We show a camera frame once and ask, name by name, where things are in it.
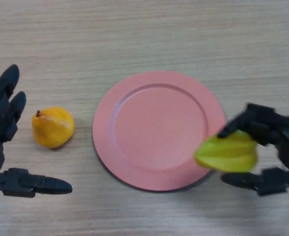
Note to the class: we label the pink round plate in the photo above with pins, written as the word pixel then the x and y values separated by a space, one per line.
pixel 156 132

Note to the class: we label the yellow green starfruit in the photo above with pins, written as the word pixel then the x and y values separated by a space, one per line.
pixel 229 155

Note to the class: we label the orange yellow pear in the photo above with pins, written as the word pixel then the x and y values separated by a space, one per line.
pixel 52 127

